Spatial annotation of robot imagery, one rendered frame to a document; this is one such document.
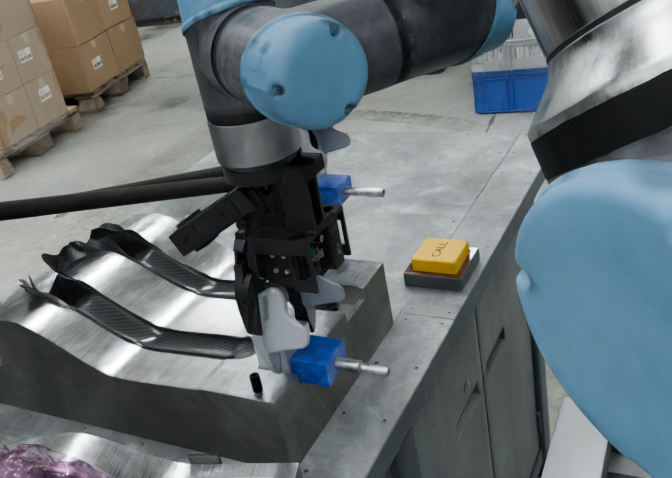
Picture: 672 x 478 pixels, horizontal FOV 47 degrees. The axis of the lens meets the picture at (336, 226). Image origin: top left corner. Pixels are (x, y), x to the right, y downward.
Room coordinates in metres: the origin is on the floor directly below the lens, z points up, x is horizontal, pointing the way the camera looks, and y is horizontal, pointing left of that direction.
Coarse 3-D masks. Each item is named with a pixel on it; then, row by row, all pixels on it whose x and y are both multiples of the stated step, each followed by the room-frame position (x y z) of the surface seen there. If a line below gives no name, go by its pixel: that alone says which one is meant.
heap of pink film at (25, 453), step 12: (24, 444) 0.55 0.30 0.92; (36, 444) 0.55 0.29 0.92; (0, 456) 0.54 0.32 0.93; (12, 456) 0.53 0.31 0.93; (24, 456) 0.54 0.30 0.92; (36, 456) 0.54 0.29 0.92; (48, 456) 0.54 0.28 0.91; (60, 456) 0.55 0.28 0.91; (72, 456) 0.55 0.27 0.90; (0, 468) 0.52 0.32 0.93; (12, 468) 0.52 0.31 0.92; (24, 468) 0.53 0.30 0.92; (36, 468) 0.52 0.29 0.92; (48, 468) 0.53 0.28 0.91; (60, 468) 0.53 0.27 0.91; (72, 468) 0.53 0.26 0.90; (84, 468) 0.54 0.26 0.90; (96, 468) 0.54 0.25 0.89
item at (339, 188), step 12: (324, 180) 0.95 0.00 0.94; (336, 180) 0.94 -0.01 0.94; (348, 180) 0.95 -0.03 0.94; (324, 192) 0.93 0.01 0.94; (336, 192) 0.92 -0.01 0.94; (348, 192) 0.93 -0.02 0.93; (360, 192) 0.92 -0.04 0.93; (372, 192) 0.91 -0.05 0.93; (384, 192) 0.91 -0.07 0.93; (336, 204) 0.92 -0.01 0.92
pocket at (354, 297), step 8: (344, 288) 0.77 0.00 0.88; (352, 288) 0.76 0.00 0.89; (360, 288) 0.76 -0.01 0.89; (352, 296) 0.77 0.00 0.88; (360, 296) 0.76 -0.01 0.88; (328, 304) 0.77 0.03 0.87; (336, 304) 0.78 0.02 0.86; (344, 304) 0.77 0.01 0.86; (352, 304) 0.77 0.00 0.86; (360, 304) 0.75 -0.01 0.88; (352, 312) 0.73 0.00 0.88
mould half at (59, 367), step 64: (192, 256) 0.89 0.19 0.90; (0, 320) 0.76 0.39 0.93; (64, 320) 0.76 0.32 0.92; (192, 320) 0.77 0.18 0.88; (320, 320) 0.71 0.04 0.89; (384, 320) 0.79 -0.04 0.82; (0, 384) 0.79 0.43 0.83; (64, 384) 0.73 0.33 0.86; (128, 384) 0.68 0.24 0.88; (192, 384) 0.64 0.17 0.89; (192, 448) 0.65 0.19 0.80; (256, 448) 0.60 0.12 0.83
